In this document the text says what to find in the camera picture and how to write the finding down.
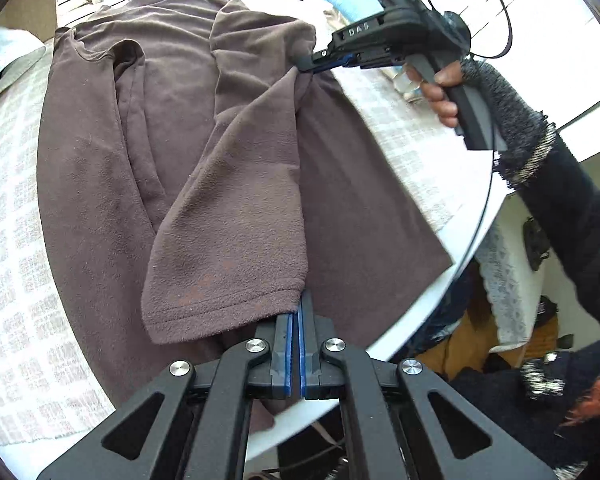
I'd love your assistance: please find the brown fleece garment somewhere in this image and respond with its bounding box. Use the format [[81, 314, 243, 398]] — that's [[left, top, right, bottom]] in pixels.
[[38, 0, 451, 405]]

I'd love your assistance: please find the black sleeved left forearm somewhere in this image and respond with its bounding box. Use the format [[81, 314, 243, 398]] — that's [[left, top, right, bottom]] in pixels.
[[451, 340, 600, 479]]

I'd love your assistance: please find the person right hand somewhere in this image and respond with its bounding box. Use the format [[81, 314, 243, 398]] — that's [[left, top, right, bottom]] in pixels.
[[403, 61, 463, 128]]

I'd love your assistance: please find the folded blue cloth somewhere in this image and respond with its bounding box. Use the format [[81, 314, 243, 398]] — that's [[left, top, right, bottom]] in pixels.
[[326, 0, 384, 22]]

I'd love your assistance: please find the folded beige cloth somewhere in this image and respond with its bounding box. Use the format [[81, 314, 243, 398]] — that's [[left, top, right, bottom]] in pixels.
[[323, 8, 349, 30]]

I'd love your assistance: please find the plaid pink bed sheet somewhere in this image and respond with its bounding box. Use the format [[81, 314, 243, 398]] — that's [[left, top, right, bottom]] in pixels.
[[0, 34, 462, 449]]

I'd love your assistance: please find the white lace table cover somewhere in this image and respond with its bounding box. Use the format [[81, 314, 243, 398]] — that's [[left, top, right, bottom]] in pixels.
[[475, 221, 539, 353]]

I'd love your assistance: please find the light wooden board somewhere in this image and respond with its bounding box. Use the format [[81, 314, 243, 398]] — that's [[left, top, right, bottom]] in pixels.
[[0, 0, 57, 41]]

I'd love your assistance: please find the white cotton garment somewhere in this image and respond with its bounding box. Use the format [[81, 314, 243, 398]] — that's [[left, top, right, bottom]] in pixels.
[[0, 26, 45, 93]]

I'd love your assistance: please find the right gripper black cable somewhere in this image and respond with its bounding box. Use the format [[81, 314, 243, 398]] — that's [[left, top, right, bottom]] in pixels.
[[424, 0, 515, 281]]

